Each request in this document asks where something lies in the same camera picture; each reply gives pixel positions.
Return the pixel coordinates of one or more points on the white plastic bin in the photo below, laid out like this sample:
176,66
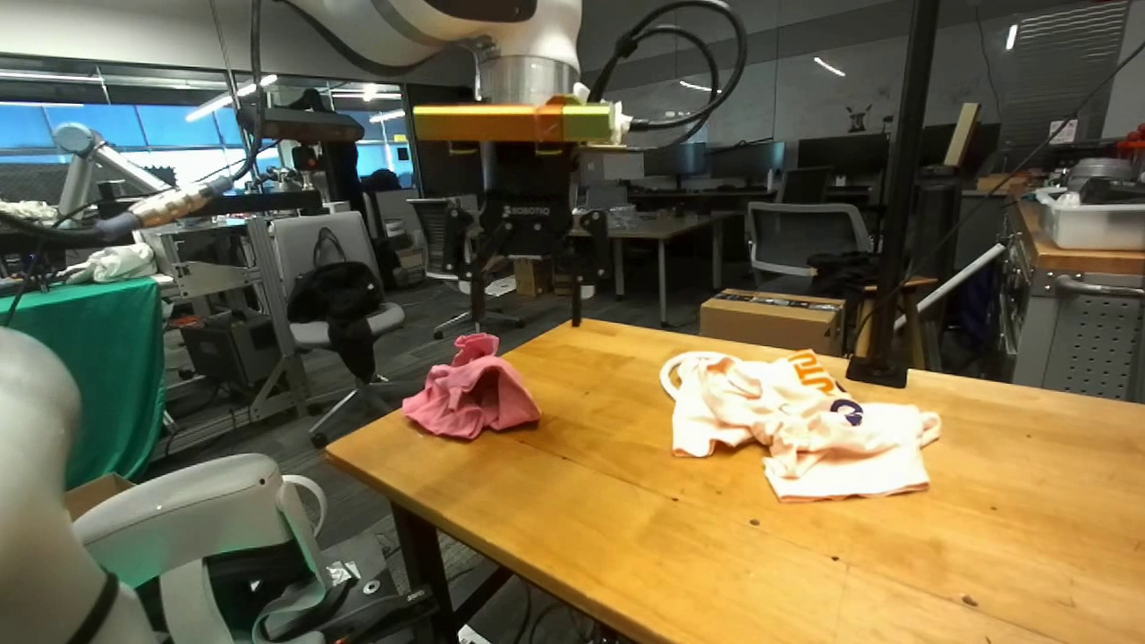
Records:
1092,222

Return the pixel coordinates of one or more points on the peach shirt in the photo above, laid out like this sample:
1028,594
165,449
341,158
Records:
834,449

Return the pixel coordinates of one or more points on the black jacket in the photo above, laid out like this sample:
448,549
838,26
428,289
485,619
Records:
341,298

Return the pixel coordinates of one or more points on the black computer monitor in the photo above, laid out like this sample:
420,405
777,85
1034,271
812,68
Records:
843,167

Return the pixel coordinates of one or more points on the cardboard box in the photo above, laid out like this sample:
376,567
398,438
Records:
771,321

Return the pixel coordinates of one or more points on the white bundle on cloth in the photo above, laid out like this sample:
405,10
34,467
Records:
112,261

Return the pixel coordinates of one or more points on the white chair with armrest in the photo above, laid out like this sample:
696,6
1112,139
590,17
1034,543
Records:
182,513

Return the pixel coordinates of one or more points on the green table cloth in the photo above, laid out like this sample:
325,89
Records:
110,360

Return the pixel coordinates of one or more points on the yellow green wrist camera mount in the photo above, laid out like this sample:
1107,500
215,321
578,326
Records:
504,122

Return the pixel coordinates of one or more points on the white shelving rack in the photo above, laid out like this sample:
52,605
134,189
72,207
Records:
201,279

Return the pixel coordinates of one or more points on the black table frame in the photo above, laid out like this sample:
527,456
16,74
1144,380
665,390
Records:
416,560

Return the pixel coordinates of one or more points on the wooden plank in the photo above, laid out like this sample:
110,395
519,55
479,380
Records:
962,129

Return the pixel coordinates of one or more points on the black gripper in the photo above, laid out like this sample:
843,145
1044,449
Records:
527,199

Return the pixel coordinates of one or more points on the grey perforated metal cabinet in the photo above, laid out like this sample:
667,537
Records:
1086,341

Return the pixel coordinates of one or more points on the pink shirt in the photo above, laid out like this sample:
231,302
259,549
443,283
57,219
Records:
479,395

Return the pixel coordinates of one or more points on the grey mesh office chair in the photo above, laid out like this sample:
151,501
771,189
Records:
435,239

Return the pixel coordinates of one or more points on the black equipment on stand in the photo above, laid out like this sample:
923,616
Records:
299,122

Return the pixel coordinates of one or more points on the white slanted bar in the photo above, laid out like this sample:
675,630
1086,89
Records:
962,279

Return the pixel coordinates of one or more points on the white frame mesh chair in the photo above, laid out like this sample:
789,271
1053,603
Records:
812,244

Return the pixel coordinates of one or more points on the white office chair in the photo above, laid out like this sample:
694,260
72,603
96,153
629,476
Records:
325,239

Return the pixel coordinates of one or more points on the ceiling light strip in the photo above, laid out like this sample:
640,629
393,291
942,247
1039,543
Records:
234,98

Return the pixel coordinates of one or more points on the long office desk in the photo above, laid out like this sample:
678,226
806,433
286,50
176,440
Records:
667,222

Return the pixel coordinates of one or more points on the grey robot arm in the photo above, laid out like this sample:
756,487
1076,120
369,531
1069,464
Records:
76,149

